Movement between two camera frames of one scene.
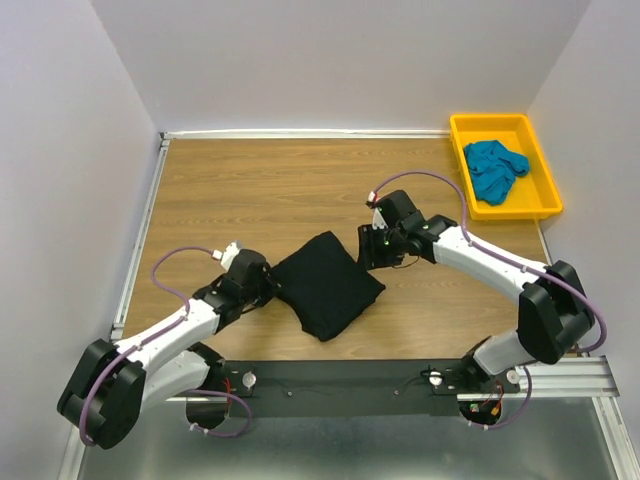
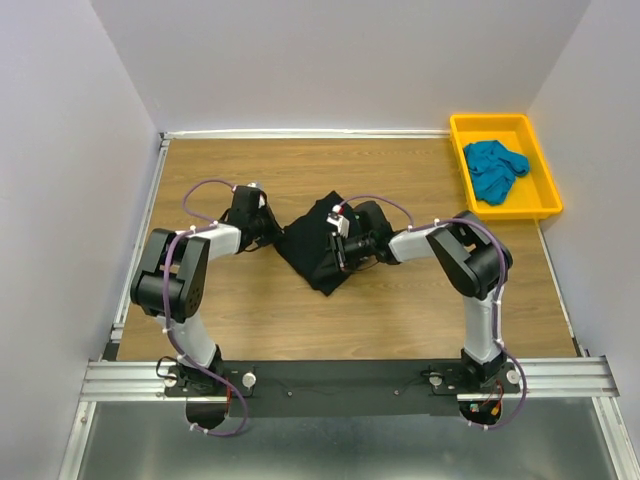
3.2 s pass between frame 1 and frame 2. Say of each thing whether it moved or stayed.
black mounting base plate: stayed
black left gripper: moved
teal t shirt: stayed
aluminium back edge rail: stayed
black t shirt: moved
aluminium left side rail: stayed
